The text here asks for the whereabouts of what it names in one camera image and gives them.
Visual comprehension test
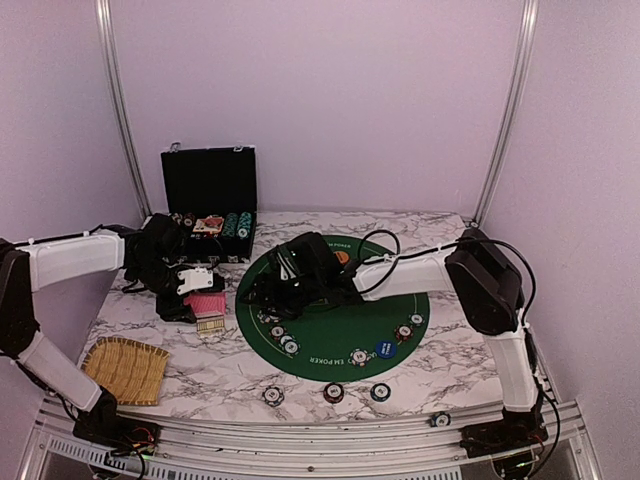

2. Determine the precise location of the woven bamboo tray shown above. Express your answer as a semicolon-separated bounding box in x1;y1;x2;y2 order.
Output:
81;337;170;406

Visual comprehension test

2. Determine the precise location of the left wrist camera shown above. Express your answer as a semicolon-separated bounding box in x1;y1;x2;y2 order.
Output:
176;267;225;295

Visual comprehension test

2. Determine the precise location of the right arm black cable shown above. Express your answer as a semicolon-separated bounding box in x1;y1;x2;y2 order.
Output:
342;229;539;321

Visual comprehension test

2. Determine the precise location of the left aluminium frame post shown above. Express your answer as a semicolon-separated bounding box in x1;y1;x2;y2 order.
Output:
95;0;151;218

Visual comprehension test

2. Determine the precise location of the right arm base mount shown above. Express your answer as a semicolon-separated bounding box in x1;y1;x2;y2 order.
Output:
459;406;548;458

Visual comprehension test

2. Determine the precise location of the round green poker mat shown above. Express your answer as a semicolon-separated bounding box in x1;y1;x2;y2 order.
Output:
234;233;432;382

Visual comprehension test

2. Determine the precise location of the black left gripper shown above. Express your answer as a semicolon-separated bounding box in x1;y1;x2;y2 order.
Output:
129;257;196;323

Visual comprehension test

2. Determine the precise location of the red patterned card deck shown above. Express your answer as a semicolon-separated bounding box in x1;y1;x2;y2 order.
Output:
184;292;226;316

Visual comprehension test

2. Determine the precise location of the striped blue yellow card box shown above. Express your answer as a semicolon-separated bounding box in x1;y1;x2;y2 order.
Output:
196;312;226;337

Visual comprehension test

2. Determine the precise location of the blue green chip stack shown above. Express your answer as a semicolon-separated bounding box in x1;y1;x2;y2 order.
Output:
370;383;391;402

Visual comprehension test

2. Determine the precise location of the black poker chip case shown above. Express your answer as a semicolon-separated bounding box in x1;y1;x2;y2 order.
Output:
161;146;257;263

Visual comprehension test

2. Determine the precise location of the right aluminium frame post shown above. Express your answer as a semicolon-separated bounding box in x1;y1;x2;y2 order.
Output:
472;0;539;226

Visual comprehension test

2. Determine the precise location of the red black chip stack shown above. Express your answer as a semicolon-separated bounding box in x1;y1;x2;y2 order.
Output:
323;382;344;404

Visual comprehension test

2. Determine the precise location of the blue small blind button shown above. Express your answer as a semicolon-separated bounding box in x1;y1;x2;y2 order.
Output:
375;340;398;360

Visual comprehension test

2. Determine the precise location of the aluminium front rail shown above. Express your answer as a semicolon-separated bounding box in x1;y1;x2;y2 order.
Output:
17;400;604;479

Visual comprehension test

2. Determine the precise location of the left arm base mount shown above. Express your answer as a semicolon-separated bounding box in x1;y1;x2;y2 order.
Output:
73;387;160;455

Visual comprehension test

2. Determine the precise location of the aluminium frame post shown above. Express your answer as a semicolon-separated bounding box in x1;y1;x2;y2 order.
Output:
472;0;539;226
95;0;151;218

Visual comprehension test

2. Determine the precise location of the orange dealer button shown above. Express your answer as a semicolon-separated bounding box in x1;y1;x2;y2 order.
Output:
335;251;350;265

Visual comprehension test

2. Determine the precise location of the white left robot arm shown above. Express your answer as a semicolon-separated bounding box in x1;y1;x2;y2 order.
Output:
1;214;213;445

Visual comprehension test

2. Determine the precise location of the black white chip stack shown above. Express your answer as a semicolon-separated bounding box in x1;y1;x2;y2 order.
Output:
262;386;284;407

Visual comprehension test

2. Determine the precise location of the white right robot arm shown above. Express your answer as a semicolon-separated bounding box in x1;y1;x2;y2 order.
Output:
239;228;542;448

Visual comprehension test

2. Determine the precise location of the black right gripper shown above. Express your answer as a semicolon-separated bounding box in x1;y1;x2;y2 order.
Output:
239;271;324;320

